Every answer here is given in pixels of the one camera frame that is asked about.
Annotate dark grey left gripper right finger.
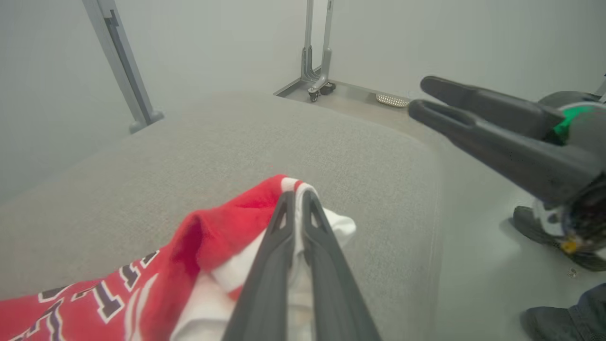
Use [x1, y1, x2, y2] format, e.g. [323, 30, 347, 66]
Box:
[301, 189, 382, 341]

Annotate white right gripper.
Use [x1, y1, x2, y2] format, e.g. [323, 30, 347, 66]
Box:
[408, 76, 606, 205]

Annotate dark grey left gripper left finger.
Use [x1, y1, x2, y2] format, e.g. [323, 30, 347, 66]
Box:
[222, 191, 296, 341]

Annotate red jersey shirt white sleeves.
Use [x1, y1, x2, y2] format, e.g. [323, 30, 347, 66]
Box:
[0, 174, 356, 341]

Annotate dark shoe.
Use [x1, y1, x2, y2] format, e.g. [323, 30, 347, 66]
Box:
[521, 305, 584, 341]
[513, 206, 606, 272]

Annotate white perforated floor grate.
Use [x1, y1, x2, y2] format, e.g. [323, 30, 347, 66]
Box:
[375, 93, 410, 108]

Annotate dark denim trouser leg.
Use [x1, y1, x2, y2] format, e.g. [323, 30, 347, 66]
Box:
[566, 283, 606, 341]

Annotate grey metal frame leg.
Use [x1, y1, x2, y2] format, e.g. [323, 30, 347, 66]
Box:
[81, 0, 165, 135]

